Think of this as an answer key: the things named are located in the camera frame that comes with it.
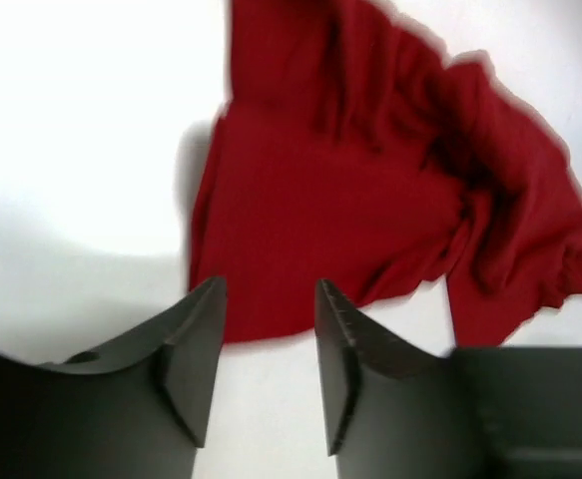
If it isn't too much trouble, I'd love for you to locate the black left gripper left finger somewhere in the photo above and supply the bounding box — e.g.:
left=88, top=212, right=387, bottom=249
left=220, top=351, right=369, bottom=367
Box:
left=0, top=277, right=227, bottom=478

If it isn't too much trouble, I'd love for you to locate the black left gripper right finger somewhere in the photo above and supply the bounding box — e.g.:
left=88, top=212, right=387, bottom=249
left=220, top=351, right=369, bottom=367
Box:
left=314, top=280, right=582, bottom=479

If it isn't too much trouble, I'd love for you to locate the red t shirt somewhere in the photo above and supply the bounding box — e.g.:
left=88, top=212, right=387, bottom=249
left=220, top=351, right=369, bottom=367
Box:
left=189, top=1, right=582, bottom=346

